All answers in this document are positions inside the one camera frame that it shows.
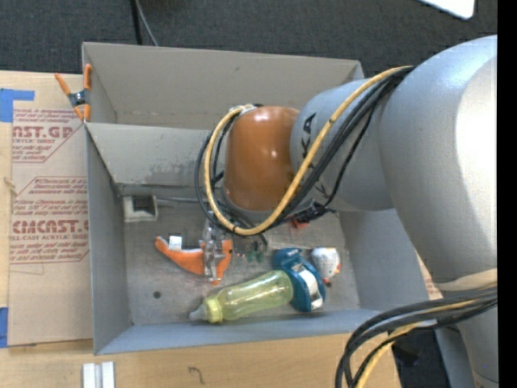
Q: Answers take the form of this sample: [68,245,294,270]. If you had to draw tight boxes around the brown cardboard board red print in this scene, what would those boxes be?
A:
[0,70,95,348]

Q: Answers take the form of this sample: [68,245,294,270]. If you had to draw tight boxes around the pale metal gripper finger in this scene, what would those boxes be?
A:
[214,240,228,285]
[202,238,216,278]

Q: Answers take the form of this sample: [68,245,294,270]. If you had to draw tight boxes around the white toy bird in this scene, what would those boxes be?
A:
[310,247,343,287]

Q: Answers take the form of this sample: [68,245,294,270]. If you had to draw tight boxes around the blue tape dispenser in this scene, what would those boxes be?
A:
[271,247,327,314]

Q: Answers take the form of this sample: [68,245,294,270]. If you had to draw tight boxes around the grey metal bin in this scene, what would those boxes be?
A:
[82,41,430,356]

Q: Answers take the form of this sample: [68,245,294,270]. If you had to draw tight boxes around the orange plush toy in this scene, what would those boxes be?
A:
[154,235,234,286]

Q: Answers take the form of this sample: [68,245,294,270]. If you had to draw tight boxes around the yellow clear baby bottle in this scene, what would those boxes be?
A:
[188,269,295,325]

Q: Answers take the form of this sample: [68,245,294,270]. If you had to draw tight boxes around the small white square box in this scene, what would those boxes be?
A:
[122,194,159,223]

